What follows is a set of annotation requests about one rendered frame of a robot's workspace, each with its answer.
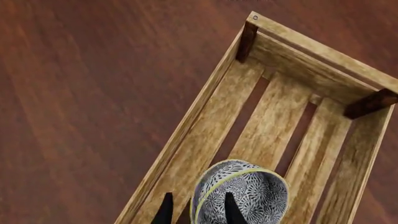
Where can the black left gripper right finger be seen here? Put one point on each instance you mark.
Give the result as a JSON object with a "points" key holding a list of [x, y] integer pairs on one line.
{"points": [[232, 211]]}

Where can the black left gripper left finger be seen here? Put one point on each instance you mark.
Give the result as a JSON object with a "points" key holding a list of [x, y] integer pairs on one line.
{"points": [[164, 212]]}

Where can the wooden slat tray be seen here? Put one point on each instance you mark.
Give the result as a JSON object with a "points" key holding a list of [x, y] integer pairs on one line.
{"points": [[280, 112]]}

